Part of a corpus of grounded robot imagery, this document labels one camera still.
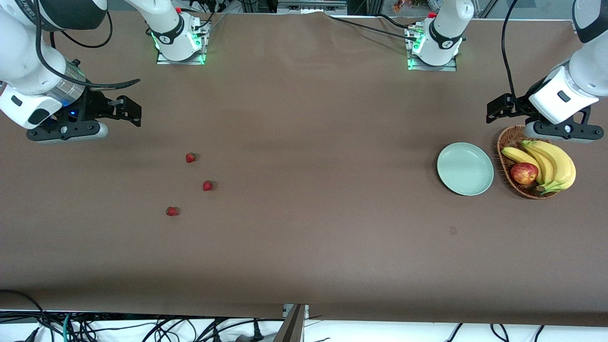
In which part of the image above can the grey metal device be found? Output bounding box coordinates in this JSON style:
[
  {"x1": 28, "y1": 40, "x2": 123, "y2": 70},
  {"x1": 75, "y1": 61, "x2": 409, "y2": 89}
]
[{"x1": 277, "y1": 0, "x2": 347, "y2": 15}]

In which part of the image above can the yellow banana bunch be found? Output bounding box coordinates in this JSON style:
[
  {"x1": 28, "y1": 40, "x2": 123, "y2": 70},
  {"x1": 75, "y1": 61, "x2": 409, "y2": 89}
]
[{"x1": 502, "y1": 140, "x2": 577, "y2": 195}]

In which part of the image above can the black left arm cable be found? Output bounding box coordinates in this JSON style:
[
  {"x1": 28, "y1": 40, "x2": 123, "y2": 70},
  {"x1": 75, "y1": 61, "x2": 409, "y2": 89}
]
[{"x1": 501, "y1": 0, "x2": 521, "y2": 107}]

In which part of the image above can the red apple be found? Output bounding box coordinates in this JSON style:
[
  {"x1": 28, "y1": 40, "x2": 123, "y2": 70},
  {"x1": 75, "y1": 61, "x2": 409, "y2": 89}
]
[{"x1": 511, "y1": 162, "x2": 539, "y2": 185}]

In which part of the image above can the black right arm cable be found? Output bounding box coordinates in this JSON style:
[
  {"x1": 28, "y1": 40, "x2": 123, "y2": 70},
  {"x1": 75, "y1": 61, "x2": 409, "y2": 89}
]
[{"x1": 33, "y1": 0, "x2": 142, "y2": 92}]

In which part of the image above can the thick black cable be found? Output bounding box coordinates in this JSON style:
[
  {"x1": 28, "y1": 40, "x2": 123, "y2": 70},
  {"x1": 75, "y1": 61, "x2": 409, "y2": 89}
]
[{"x1": 0, "y1": 289, "x2": 55, "y2": 342}]

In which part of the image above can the brown table cover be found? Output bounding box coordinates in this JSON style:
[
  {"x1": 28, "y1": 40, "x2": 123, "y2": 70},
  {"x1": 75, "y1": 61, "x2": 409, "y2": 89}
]
[{"x1": 0, "y1": 9, "x2": 608, "y2": 328}]

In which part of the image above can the brown wicker basket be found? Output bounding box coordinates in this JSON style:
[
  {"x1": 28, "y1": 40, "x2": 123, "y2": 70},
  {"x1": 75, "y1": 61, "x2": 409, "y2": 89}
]
[{"x1": 497, "y1": 125, "x2": 577, "y2": 200}]

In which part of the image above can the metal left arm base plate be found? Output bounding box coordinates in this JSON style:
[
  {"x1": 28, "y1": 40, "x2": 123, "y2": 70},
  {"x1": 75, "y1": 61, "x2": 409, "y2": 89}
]
[{"x1": 407, "y1": 26, "x2": 458, "y2": 72}]

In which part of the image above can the dark table frame beam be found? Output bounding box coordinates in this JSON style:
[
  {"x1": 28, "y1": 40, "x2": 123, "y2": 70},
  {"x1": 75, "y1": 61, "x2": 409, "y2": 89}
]
[{"x1": 275, "y1": 304, "x2": 309, "y2": 342}]

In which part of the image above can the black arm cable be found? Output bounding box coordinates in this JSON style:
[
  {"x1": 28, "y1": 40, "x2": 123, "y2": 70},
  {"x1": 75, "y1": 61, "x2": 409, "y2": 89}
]
[
  {"x1": 33, "y1": 0, "x2": 142, "y2": 92},
  {"x1": 501, "y1": 0, "x2": 521, "y2": 107}
]

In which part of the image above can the light green plate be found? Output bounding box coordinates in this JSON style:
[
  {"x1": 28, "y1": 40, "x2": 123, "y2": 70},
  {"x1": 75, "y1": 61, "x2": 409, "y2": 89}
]
[{"x1": 437, "y1": 142, "x2": 494, "y2": 196}]

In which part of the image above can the long black tabletop cable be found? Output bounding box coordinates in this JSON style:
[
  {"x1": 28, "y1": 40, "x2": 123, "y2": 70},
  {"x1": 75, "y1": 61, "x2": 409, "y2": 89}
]
[{"x1": 324, "y1": 12, "x2": 419, "y2": 41}]

